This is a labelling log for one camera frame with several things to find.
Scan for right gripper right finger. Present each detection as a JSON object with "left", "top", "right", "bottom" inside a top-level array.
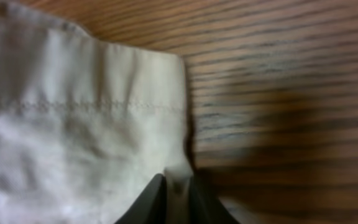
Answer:
[{"left": 188, "top": 176, "right": 239, "bottom": 224}]

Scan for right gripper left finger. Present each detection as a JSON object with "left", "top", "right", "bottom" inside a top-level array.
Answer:
[{"left": 116, "top": 174, "right": 167, "bottom": 224}]

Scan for beige cotton shorts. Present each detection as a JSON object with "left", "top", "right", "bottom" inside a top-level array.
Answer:
[{"left": 0, "top": 1, "right": 193, "bottom": 223}]

